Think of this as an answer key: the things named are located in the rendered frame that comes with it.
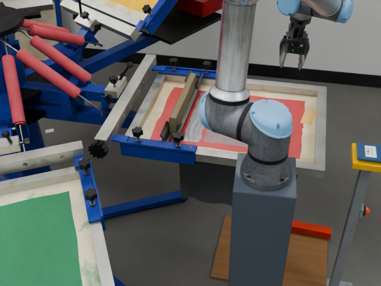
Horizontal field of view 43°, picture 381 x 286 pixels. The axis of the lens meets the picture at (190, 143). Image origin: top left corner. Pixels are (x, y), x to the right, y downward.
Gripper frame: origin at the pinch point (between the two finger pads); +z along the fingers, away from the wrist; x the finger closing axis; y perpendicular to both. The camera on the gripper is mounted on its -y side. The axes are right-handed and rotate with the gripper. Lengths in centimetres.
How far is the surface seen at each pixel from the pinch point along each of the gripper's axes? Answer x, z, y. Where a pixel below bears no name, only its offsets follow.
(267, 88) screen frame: -6.1, 31.2, -31.0
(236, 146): -15.4, 33.1, 11.6
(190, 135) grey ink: -34.8, 33.6, 8.7
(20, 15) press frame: -115, 3, -17
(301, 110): 9.5, 31.8, -18.1
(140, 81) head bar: -63, 28, -17
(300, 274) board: 26, 124, -1
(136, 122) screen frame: -58, 32, 7
